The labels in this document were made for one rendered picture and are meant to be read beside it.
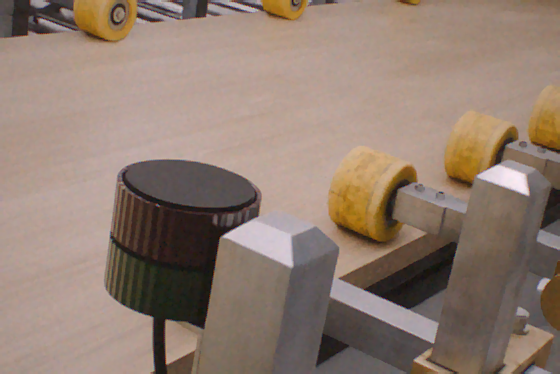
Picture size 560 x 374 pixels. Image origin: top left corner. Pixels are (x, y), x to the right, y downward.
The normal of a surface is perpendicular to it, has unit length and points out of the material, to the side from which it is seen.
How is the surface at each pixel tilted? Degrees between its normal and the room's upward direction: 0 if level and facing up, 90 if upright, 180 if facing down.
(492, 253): 90
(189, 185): 0
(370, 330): 90
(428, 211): 90
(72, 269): 0
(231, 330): 90
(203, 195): 0
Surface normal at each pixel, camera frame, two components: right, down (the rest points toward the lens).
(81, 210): 0.17, -0.93
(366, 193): -0.47, -0.14
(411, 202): -0.56, 0.19
